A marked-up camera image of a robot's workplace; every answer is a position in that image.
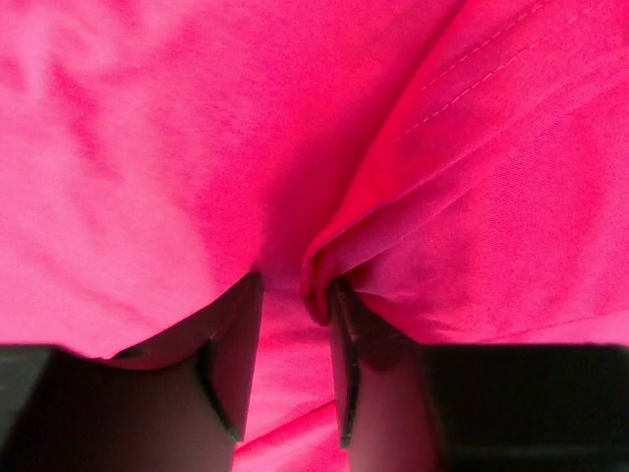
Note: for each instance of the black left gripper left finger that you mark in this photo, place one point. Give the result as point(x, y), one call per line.
point(177, 401)

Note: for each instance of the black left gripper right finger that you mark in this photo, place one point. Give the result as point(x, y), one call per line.
point(405, 406)

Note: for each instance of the pink t-shirt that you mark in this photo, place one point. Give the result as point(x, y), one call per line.
point(463, 163)

